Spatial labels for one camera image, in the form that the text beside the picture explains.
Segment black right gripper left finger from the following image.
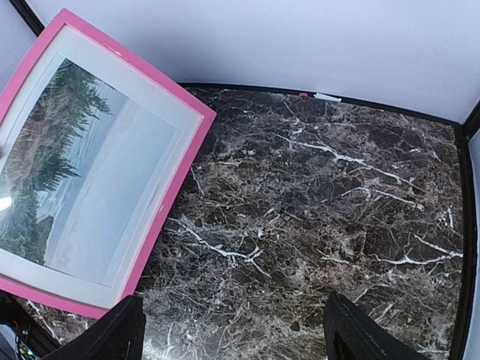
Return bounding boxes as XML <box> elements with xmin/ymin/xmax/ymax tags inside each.
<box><xmin>44</xmin><ymin>295</ymin><xmax>146</xmax><ymax>360</ymax></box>

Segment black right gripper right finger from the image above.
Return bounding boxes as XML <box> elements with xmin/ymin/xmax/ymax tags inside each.
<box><xmin>323</xmin><ymin>292</ymin><xmax>426</xmax><ymax>360</ymax></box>

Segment white photo mat board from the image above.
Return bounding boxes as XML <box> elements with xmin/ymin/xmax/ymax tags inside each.
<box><xmin>0</xmin><ymin>22</ymin><xmax>202</xmax><ymax>301</ymax></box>

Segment landscape photo print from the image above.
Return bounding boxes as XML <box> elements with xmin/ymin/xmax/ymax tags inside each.
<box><xmin>1</xmin><ymin>55</ymin><xmax>181</xmax><ymax>282</ymax></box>

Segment right black corner post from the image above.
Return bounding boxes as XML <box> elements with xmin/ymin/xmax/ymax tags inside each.
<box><xmin>449</xmin><ymin>105</ymin><xmax>479</xmax><ymax>359</ymax></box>

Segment black corner post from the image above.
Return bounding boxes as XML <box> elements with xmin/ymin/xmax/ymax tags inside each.
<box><xmin>449</xmin><ymin>105</ymin><xmax>479</xmax><ymax>359</ymax></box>
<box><xmin>9</xmin><ymin>0</ymin><xmax>45</xmax><ymax>37</ymax></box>

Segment left black corner post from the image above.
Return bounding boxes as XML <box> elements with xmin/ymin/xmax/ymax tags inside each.
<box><xmin>9</xmin><ymin>0</ymin><xmax>45</xmax><ymax>37</ymax></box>

